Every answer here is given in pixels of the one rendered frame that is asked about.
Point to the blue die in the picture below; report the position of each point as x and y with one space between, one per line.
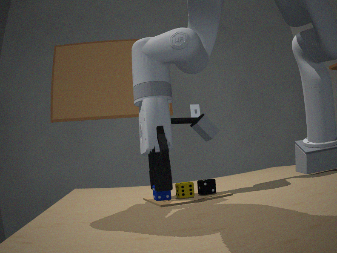
160 196

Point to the tan flat mat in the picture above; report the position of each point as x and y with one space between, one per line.
179 201

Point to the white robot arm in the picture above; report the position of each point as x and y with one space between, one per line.
190 50

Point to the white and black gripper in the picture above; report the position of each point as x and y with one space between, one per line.
156 138

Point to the black die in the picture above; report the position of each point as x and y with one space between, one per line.
207 186

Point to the yellow die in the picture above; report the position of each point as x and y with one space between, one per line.
184 189

